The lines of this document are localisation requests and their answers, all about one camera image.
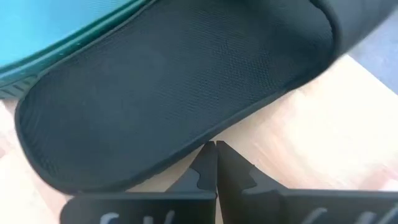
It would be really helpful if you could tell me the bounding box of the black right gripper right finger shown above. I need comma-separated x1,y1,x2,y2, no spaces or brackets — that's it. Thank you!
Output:
216,139,289,196

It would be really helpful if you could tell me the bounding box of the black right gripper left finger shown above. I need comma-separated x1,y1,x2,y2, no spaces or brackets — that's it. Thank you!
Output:
165,141,218,194

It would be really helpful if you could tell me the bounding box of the wooden shelf with black frame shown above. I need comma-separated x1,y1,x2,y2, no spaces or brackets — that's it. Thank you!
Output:
0,54,398,224

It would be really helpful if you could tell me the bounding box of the black slide sandal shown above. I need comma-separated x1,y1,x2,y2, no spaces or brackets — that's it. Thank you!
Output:
14,0,398,195

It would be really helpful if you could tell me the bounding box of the teal green slide sandal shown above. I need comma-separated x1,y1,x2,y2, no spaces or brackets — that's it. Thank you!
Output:
0,0,156,100

